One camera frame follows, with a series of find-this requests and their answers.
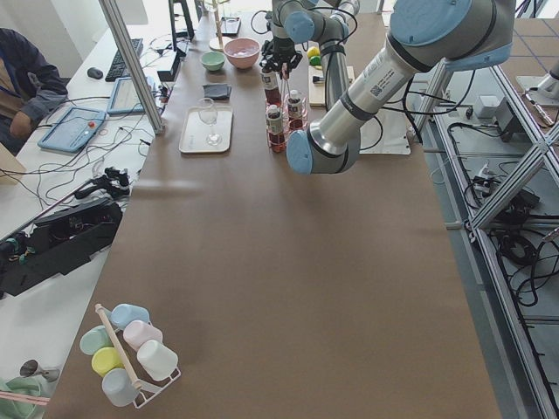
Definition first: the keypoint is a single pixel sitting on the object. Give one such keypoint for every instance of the white wire cup rack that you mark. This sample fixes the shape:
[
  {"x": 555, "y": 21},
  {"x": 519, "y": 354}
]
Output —
[{"x": 149, "y": 388}]

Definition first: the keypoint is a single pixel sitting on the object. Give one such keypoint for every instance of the tea bottle near handle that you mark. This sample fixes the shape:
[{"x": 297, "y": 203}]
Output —
[{"x": 295, "y": 110}]

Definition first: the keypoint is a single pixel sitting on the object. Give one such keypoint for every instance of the tea bottle at basket end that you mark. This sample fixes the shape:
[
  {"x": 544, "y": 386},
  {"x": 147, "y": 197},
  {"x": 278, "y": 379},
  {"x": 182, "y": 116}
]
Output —
[{"x": 274, "y": 128}]

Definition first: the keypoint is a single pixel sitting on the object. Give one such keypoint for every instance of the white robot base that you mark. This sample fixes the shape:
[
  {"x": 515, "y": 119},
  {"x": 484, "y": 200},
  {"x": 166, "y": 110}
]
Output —
[{"x": 386, "y": 134}]

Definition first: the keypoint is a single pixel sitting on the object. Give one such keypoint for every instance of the grey blue cup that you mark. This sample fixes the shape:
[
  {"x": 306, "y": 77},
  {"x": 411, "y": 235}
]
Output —
[{"x": 118, "y": 388}]

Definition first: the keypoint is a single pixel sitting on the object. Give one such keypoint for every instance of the pink cup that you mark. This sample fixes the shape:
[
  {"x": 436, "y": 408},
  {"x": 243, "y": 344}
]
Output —
[{"x": 138, "y": 332}]

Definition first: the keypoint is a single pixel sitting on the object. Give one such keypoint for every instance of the cream rabbit tray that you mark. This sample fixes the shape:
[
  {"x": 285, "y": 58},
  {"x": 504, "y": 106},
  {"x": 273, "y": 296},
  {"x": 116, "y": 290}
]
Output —
[{"x": 194, "y": 134}]

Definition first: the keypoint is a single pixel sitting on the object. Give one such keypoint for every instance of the teach pendant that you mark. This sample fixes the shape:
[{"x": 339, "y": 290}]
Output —
[
  {"x": 124, "y": 98},
  {"x": 76, "y": 127}
]

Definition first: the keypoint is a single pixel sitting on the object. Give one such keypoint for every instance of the steel jigger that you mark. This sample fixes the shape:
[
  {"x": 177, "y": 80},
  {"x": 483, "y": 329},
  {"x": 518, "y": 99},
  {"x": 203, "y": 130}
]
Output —
[{"x": 32, "y": 368}]

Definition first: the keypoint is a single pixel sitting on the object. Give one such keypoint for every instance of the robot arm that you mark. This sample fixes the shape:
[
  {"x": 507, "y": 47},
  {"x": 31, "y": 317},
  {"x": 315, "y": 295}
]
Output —
[
  {"x": 465, "y": 35},
  {"x": 297, "y": 22}
]

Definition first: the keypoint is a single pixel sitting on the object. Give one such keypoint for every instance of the black computer mouse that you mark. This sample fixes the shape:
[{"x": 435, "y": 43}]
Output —
[{"x": 95, "y": 73}]

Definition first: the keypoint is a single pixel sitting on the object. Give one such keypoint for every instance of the bamboo cutting board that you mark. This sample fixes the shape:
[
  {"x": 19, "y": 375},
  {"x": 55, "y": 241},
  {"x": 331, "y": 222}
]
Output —
[{"x": 316, "y": 85}]

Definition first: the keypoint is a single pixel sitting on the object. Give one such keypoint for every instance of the reacher grabber tool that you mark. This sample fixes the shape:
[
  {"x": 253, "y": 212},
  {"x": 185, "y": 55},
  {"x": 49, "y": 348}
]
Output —
[{"x": 114, "y": 181}]

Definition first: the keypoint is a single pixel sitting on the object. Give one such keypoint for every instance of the black machine part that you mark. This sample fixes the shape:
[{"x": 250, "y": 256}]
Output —
[{"x": 58, "y": 244}]

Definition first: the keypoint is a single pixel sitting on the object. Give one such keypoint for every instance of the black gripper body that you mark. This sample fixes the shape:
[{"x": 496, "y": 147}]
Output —
[{"x": 279, "y": 46}]

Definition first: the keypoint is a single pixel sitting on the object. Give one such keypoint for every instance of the person in black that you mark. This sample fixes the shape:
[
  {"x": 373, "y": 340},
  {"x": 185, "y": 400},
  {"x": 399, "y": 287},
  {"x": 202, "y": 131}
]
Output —
[{"x": 31, "y": 88}]

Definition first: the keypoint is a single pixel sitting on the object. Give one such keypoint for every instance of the light blue cup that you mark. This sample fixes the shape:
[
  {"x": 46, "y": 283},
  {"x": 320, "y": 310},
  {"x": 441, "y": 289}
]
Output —
[{"x": 125, "y": 313}]

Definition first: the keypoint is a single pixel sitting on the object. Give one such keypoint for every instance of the mint green bowl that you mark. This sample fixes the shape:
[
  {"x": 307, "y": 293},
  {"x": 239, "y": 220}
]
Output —
[{"x": 212, "y": 61}]

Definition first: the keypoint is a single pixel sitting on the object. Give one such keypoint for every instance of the copper wire bottle basket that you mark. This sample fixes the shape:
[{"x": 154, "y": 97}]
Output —
[{"x": 284, "y": 89}]

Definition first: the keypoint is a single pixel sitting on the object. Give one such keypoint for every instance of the black box with label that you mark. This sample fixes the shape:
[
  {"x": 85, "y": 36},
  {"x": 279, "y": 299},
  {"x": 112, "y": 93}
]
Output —
[{"x": 167, "y": 66}]

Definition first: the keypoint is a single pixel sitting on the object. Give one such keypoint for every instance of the wine glass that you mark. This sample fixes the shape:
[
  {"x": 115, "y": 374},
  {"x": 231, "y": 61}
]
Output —
[{"x": 207, "y": 113}]

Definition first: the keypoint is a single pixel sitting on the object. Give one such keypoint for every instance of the tea bottle grasped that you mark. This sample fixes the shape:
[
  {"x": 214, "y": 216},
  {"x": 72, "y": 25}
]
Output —
[{"x": 271, "y": 87}]

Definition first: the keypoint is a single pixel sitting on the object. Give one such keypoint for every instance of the aluminium frame post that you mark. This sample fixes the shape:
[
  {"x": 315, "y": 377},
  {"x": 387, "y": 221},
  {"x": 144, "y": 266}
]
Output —
[{"x": 123, "y": 42}]

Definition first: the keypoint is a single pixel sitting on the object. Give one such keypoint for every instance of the yellow cup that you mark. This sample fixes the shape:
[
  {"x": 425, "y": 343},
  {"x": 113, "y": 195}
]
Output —
[{"x": 105, "y": 360}]

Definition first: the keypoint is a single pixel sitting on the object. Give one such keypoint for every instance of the whole lemon upper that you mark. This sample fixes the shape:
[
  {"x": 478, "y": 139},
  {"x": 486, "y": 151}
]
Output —
[{"x": 313, "y": 52}]

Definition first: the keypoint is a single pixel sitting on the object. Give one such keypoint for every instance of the grey folded cloth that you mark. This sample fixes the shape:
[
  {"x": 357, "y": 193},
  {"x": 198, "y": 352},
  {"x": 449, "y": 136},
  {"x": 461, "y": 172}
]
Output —
[{"x": 217, "y": 91}]

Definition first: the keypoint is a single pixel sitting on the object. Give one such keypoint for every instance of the pink bowl of ice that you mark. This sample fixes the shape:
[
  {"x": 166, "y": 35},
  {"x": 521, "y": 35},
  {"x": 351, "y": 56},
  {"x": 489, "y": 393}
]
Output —
[{"x": 242, "y": 53}]

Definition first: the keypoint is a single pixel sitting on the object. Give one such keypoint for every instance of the mint green cup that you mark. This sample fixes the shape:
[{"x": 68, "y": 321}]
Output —
[{"x": 94, "y": 339}]

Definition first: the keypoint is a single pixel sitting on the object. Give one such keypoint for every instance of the cream white cup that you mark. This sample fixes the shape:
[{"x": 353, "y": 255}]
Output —
[{"x": 158, "y": 360}]

